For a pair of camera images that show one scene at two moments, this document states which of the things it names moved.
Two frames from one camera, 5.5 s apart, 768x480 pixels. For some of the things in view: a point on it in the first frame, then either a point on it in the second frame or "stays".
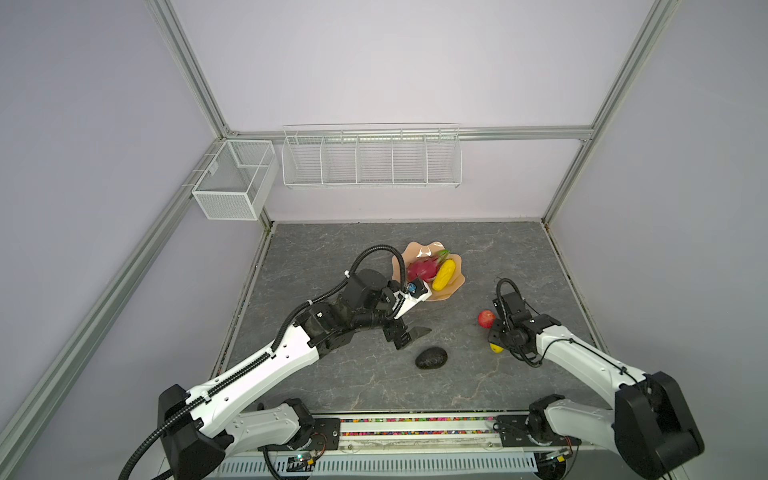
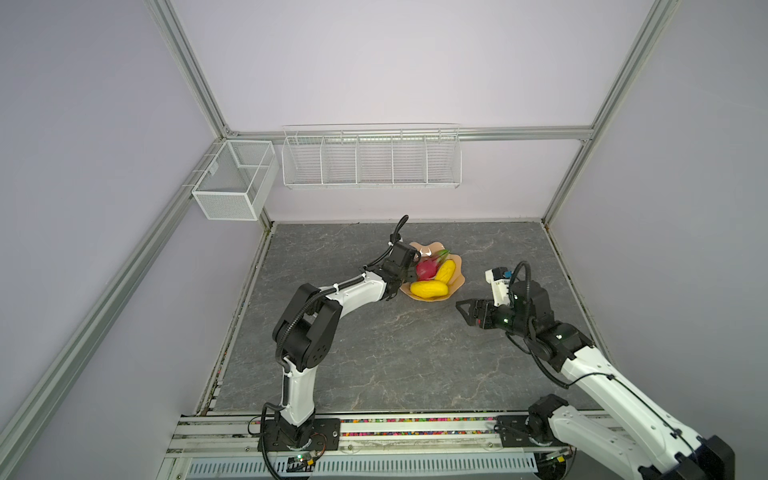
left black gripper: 410,336 -> 412,272
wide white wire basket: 368,156 stays
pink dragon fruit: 426,267 stays
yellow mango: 443,275 stays
